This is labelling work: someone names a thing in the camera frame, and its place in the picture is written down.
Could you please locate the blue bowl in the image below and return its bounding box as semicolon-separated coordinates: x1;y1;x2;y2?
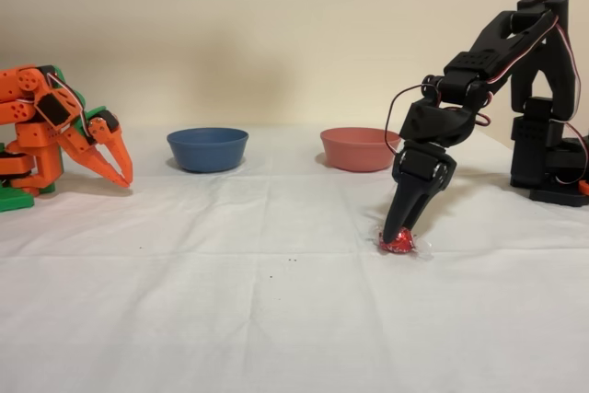
166;127;250;174

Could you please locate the orange arm servo cable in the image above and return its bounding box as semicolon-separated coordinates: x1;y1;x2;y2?
43;68;89;139

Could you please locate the red candy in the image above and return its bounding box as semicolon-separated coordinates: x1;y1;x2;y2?
370;225;433;260

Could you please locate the black arm servo cable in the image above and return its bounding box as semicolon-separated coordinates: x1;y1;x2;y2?
384;74;445;156

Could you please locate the white tablecloth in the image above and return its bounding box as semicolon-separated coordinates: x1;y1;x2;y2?
0;123;589;393

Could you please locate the green robot base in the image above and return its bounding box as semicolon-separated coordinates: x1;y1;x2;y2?
0;179;36;214

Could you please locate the red bowl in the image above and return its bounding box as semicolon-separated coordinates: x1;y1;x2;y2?
319;127;402;174

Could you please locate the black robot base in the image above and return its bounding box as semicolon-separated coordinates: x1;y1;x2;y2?
528;183;589;208

